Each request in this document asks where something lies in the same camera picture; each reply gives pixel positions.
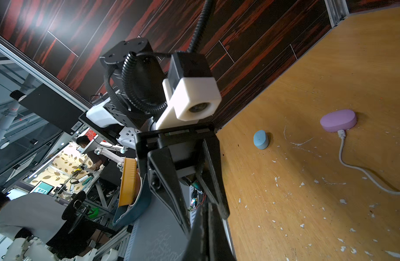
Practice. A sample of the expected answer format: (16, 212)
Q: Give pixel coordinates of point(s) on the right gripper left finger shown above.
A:
(198, 245)

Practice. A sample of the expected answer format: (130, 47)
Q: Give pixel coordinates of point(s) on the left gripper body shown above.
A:
(189, 146)

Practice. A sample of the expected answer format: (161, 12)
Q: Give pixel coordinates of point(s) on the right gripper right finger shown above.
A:
(219, 249)

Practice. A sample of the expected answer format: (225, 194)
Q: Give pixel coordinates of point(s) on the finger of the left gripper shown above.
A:
(209, 174)
(164, 184)

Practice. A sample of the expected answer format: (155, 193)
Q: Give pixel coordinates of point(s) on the pink earbud case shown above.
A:
(339, 120)

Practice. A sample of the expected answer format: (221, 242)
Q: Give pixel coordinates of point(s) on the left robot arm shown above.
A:
(160, 100)

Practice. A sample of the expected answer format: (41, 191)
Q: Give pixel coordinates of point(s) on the blue earbud case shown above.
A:
(261, 140)

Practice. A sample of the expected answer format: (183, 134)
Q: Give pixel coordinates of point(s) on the person in white shirt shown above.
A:
(39, 215)

